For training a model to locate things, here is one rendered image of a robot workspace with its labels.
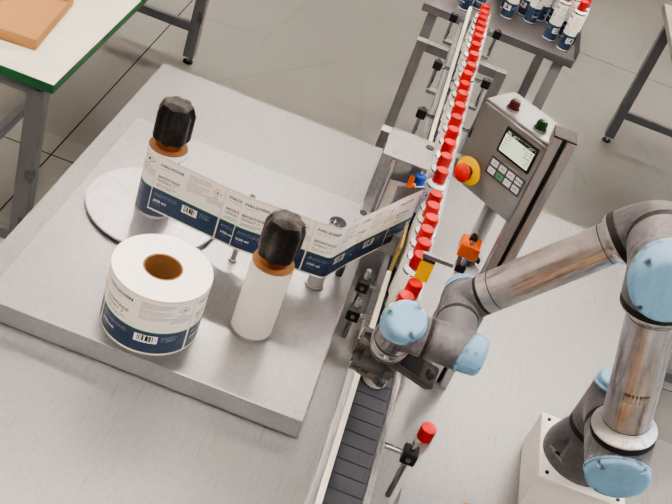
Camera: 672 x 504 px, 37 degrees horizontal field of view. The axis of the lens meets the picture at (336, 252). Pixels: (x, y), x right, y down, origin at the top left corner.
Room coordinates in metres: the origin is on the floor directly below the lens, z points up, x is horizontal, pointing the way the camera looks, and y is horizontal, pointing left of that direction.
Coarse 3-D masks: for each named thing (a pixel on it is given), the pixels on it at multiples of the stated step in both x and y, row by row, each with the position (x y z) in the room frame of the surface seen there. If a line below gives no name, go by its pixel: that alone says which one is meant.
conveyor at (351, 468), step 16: (368, 400) 1.49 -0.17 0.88; (384, 400) 1.51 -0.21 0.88; (352, 416) 1.43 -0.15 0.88; (368, 416) 1.45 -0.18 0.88; (352, 432) 1.39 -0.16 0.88; (368, 432) 1.40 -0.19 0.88; (352, 448) 1.35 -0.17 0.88; (368, 448) 1.36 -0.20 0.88; (336, 464) 1.29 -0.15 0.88; (352, 464) 1.31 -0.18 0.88; (368, 464) 1.32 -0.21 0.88; (336, 480) 1.26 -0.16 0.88; (352, 480) 1.27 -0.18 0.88; (336, 496) 1.22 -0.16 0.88; (352, 496) 1.24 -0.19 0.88
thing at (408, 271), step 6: (414, 252) 1.75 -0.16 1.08; (420, 252) 1.76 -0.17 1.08; (414, 258) 1.74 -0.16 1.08; (420, 258) 1.74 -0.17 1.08; (408, 264) 1.75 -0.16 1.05; (414, 264) 1.74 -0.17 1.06; (402, 270) 1.75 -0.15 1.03; (408, 270) 1.74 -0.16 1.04; (414, 270) 1.74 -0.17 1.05; (402, 276) 1.74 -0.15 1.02; (408, 276) 1.73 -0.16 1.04; (396, 282) 1.75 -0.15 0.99; (402, 282) 1.73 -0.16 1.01; (396, 288) 1.74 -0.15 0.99; (402, 288) 1.73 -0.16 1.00; (390, 294) 1.75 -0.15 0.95; (396, 294) 1.73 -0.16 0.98; (390, 300) 1.74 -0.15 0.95
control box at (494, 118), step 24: (504, 96) 1.79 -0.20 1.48; (480, 120) 1.75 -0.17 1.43; (504, 120) 1.72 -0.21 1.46; (528, 120) 1.73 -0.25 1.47; (552, 120) 1.77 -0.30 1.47; (480, 144) 1.74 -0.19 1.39; (480, 168) 1.72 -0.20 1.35; (480, 192) 1.71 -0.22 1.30; (504, 192) 1.68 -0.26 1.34; (504, 216) 1.67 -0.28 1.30
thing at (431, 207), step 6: (426, 204) 1.96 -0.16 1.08; (432, 204) 1.96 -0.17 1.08; (438, 204) 1.97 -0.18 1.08; (426, 210) 1.95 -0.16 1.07; (432, 210) 1.95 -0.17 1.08; (438, 210) 1.95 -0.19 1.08; (420, 216) 1.96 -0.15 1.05; (414, 222) 1.96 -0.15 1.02; (420, 222) 1.94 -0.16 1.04; (414, 228) 1.95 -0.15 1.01; (408, 240) 1.95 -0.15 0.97; (402, 252) 1.95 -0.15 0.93; (396, 264) 1.95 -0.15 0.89
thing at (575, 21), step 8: (584, 0) 3.71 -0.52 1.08; (576, 8) 3.71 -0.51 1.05; (584, 8) 3.69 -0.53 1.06; (576, 16) 3.68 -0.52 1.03; (584, 16) 3.69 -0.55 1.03; (568, 24) 3.69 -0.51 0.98; (576, 24) 3.68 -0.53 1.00; (568, 32) 3.68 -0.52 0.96; (576, 32) 3.69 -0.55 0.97; (560, 40) 3.69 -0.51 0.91; (568, 40) 3.68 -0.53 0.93; (560, 48) 3.68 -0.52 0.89; (568, 48) 3.69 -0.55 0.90
